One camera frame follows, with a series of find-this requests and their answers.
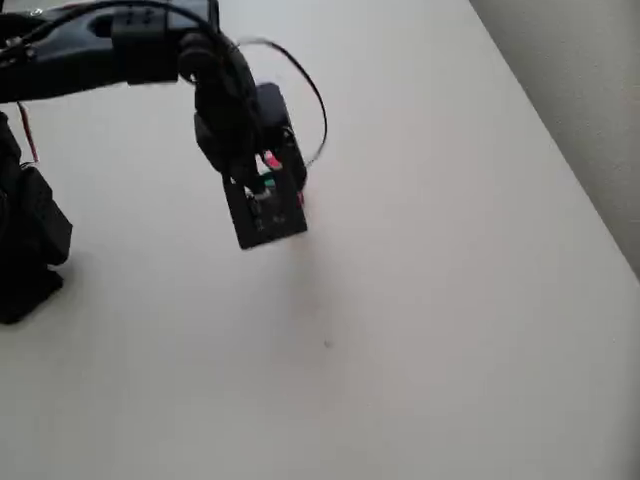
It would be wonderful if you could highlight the black cable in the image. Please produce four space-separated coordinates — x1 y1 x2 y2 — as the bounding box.
0 0 329 169

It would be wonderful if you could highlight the red cable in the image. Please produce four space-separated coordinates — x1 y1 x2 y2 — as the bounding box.
17 102 41 164

